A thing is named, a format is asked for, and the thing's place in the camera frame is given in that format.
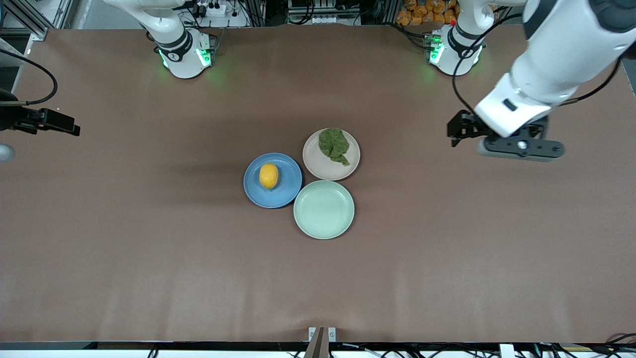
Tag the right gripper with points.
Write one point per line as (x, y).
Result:
(11, 119)

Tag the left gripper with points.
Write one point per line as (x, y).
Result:
(464, 126)

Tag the green lettuce leaf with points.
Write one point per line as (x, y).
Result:
(334, 143)

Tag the yellow lemon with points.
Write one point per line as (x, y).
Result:
(269, 176)

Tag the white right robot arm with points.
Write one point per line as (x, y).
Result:
(181, 54)

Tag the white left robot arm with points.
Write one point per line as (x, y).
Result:
(566, 44)

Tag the bag of orange items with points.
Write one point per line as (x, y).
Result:
(422, 12)

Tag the beige plate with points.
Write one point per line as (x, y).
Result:
(323, 166)

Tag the light green plate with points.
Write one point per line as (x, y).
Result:
(324, 210)

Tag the white power strip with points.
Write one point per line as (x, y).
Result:
(211, 10)

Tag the blue plate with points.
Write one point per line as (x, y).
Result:
(253, 191)

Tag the aluminium frame profile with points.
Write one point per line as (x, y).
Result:
(35, 25)

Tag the camera post with white bracket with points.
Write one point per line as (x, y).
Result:
(318, 343)

